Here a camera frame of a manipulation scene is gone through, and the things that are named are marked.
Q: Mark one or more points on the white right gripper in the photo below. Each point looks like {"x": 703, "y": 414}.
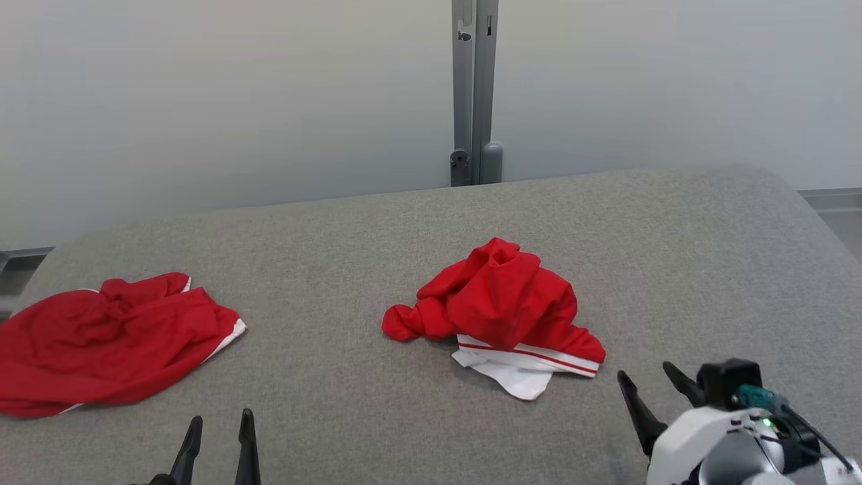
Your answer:
{"x": 687, "y": 438}

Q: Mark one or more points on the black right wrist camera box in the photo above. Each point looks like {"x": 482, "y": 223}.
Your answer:
{"x": 727, "y": 380}

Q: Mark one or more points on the grey metal partition post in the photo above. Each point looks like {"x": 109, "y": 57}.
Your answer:
{"x": 475, "y": 87}

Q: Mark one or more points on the red basketball jersey white trim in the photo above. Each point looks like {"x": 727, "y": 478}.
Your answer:
{"x": 498, "y": 296}

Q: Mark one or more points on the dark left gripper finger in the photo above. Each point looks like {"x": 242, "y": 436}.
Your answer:
{"x": 247, "y": 451}
{"x": 187, "y": 451}

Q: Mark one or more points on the red basketball shorts white stripe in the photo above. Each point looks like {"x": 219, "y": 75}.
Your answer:
{"x": 101, "y": 343}

